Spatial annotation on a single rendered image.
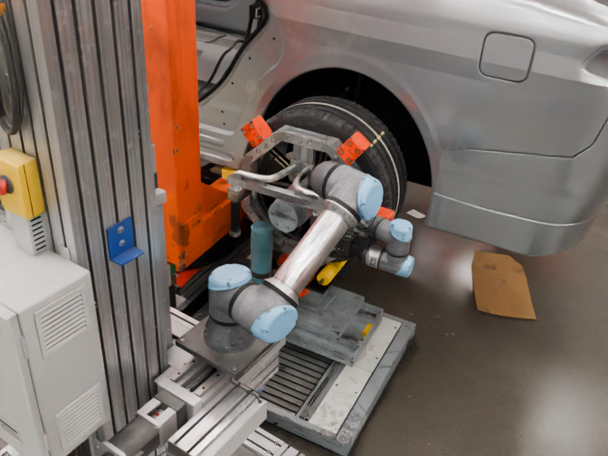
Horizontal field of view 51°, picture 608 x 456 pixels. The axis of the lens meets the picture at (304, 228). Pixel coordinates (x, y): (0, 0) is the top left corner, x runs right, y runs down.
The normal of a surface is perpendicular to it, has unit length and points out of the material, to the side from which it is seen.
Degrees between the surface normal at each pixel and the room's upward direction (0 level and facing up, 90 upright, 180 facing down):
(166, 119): 90
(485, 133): 90
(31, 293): 0
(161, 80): 90
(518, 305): 2
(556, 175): 90
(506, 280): 2
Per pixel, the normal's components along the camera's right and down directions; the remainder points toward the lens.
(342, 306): 0.06, -0.85
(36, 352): 0.83, 0.33
